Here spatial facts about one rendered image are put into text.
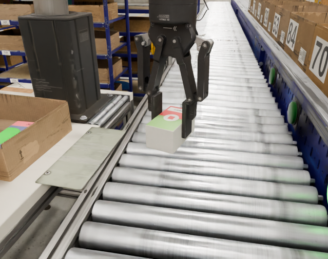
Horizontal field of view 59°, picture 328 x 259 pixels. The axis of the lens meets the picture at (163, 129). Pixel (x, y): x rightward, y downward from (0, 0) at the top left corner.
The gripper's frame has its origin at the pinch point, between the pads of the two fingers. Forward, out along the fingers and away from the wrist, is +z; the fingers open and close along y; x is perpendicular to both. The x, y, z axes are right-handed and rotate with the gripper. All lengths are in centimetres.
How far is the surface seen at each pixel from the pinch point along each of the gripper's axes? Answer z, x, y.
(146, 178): 20.8, 5.6, -9.3
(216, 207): 21.4, 4.2, 9.0
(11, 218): 20.8, -19.0, -26.9
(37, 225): 95, 27, -93
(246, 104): 20, 64, 1
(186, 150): 20.2, 21.3, -5.6
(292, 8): -9, 146, 4
